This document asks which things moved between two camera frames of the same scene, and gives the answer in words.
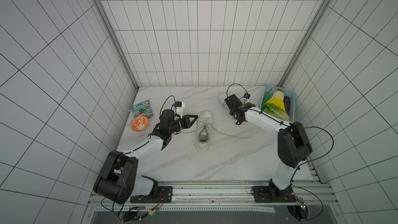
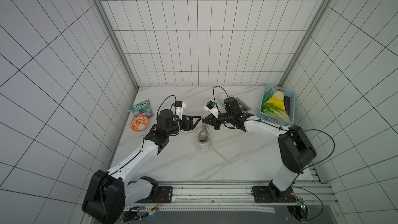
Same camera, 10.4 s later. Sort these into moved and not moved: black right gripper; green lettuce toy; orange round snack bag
Moved: black right gripper
Not moved: orange round snack bag; green lettuce toy
